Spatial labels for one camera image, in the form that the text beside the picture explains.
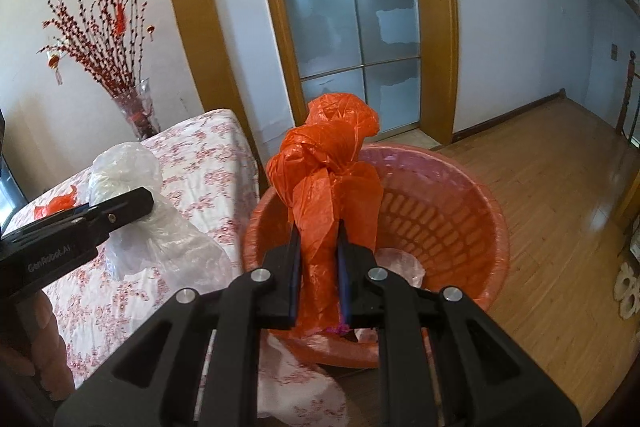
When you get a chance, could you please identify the dark wooden baseboard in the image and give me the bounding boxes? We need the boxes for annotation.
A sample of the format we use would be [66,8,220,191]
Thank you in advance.
[451,89,567,144]

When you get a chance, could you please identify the orange bin liner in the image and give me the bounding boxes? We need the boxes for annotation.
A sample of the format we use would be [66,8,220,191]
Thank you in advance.
[242,144,511,370]

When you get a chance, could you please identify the large orange plastic bag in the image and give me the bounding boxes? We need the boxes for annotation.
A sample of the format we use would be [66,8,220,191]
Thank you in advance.
[265,92,386,339]

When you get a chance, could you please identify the frosted glass sliding door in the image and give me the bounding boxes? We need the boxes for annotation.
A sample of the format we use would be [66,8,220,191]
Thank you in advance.
[265,0,422,130]

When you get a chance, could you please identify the person's left hand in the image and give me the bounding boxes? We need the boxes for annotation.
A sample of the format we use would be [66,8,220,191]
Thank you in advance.
[0,291,77,389]

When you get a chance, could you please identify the small red hanging ornament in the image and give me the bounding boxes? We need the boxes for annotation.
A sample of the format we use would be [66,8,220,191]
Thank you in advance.
[47,53,66,86]

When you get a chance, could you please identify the small orange plastic bag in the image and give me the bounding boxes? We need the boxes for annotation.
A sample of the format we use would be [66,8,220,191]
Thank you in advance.
[33,183,79,219]

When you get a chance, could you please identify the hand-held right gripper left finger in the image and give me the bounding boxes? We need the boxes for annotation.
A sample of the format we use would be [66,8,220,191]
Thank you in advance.
[52,227,303,427]

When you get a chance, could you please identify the red berry branches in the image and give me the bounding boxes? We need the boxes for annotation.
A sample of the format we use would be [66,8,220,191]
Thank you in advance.
[37,0,157,98]

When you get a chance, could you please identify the small clear plastic bag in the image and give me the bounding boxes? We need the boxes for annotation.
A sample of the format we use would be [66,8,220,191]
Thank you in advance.
[374,247,427,289]

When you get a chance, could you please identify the large clear plastic bag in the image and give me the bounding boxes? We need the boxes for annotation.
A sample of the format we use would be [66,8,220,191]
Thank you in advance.
[88,142,237,294]

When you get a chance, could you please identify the wooden newel post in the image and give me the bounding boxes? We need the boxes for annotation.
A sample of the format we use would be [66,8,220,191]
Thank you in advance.
[615,50,640,138]

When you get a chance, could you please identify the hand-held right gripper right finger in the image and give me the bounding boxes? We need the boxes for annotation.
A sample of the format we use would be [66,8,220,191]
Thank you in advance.
[336,219,583,427]

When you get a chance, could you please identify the wooden door frame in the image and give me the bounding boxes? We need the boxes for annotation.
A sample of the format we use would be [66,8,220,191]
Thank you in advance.
[249,0,461,148]

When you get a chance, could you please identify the floral tablecloth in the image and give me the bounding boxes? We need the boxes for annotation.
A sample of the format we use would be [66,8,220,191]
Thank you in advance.
[10,109,352,427]

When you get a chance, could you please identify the wooden wall trim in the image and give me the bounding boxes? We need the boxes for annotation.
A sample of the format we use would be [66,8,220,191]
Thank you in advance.
[158,0,262,168]

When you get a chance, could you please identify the orange plastic laundry basket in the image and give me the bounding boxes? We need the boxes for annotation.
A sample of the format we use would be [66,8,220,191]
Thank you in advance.
[242,144,511,370]

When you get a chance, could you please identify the white foam piece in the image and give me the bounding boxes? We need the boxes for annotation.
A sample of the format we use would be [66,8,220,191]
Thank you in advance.
[612,261,640,321]

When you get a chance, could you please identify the glass vase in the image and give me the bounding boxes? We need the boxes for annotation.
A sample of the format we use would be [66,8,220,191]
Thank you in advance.
[110,78,162,140]

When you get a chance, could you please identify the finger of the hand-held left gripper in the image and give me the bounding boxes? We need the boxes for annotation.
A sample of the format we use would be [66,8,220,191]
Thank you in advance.
[67,187,155,234]

